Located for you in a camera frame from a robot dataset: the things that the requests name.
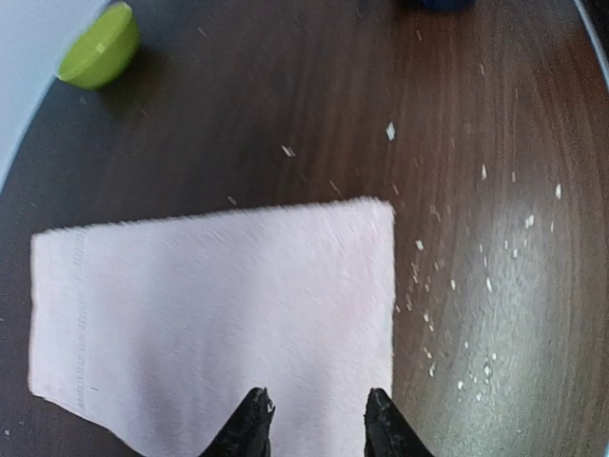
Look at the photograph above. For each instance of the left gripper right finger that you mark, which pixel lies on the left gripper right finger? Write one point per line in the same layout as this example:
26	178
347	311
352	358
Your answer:
387	433

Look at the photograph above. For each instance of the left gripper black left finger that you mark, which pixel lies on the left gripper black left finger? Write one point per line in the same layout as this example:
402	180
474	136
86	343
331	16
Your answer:
247	430

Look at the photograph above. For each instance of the pink towel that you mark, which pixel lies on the pink towel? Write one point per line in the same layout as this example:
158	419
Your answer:
156	330

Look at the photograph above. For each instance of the yellow-green bowl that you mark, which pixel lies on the yellow-green bowl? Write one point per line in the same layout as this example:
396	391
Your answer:
103	51

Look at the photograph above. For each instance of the dark blue mug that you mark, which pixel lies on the dark blue mug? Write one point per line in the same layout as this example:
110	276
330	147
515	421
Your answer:
439	5

